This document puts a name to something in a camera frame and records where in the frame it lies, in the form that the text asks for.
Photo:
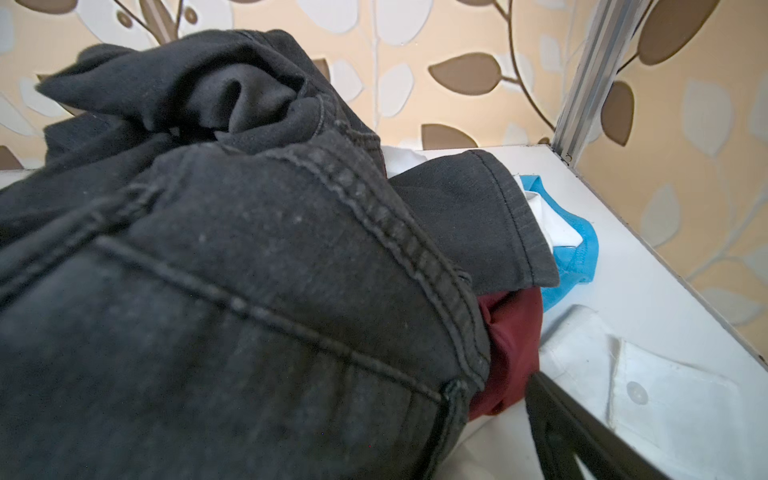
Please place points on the dark grey jeans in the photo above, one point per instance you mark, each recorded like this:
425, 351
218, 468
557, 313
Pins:
213, 277

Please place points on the white shirt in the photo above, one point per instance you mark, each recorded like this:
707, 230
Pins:
633, 347

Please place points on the maroon cloth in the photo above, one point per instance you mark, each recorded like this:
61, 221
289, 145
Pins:
513, 321

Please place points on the aluminium frame post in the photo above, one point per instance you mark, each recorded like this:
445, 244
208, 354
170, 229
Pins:
608, 38

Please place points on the teal blue cloth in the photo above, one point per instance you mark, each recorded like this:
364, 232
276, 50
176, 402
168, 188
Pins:
572, 240

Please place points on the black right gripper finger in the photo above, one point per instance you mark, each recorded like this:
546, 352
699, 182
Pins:
569, 440

